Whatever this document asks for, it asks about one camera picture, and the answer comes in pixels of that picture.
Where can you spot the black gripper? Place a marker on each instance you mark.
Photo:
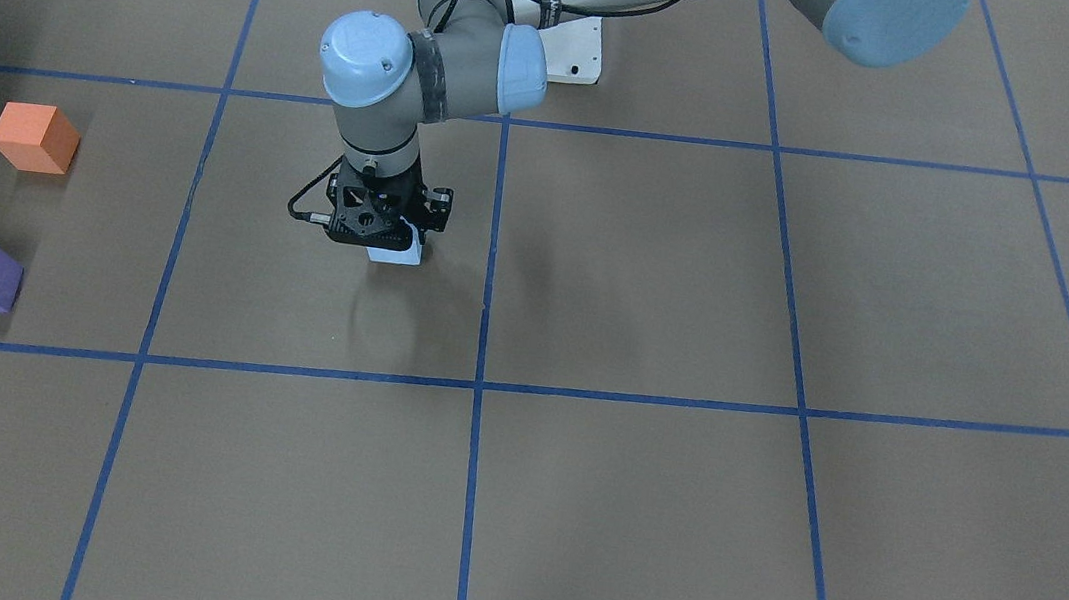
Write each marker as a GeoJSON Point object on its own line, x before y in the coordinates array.
{"type": "Point", "coordinates": [438, 211]}

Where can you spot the light blue foam block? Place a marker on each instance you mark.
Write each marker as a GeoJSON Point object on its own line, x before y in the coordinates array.
{"type": "Point", "coordinates": [411, 256]}

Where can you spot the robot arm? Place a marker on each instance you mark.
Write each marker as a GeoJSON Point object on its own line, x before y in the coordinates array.
{"type": "Point", "coordinates": [487, 57]}

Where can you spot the orange foam block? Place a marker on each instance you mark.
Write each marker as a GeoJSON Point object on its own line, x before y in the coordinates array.
{"type": "Point", "coordinates": [38, 138]}

